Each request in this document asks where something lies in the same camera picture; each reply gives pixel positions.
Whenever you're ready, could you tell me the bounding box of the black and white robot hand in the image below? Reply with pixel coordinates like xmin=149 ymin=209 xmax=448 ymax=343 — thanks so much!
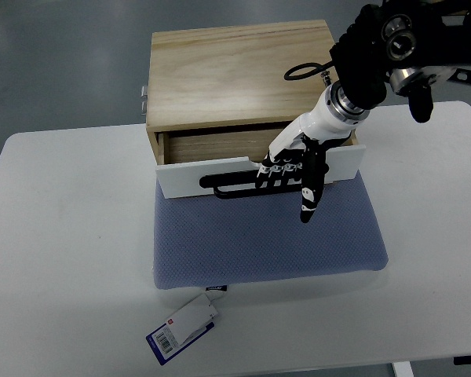
xmin=255 ymin=81 xmax=370 ymax=223

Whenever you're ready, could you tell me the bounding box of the white top drawer black handle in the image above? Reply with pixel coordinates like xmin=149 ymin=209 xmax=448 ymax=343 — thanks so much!
xmin=155 ymin=125 xmax=367 ymax=201

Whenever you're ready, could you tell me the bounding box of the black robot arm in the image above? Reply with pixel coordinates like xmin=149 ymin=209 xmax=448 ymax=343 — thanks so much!
xmin=284 ymin=1 xmax=471 ymax=123

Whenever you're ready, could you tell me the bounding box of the wooden drawer cabinet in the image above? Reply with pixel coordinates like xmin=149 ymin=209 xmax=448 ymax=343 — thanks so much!
xmin=145 ymin=19 xmax=358 ymax=166

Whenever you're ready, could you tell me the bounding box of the blue mesh cushion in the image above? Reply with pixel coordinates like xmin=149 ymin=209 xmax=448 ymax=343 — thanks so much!
xmin=153 ymin=176 xmax=389 ymax=290

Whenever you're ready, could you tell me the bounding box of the grey table edge clamp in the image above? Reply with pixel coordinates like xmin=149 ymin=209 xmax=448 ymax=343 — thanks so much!
xmin=141 ymin=85 xmax=148 ymax=115

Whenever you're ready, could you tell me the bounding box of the white and blue product tag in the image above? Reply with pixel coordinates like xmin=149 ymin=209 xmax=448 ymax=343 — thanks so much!
xmin=146 ymin=294 xmax=218 ymax=366

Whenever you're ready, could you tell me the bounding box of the white table leg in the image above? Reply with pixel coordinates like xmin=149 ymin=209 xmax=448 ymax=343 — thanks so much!
xmin=392 ymin=361 xmax=414 ymax=377

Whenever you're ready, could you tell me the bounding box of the black object at table edge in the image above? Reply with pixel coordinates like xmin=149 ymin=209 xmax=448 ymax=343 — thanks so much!
xmin=453 ymin=355 xmax=471 ymax=366

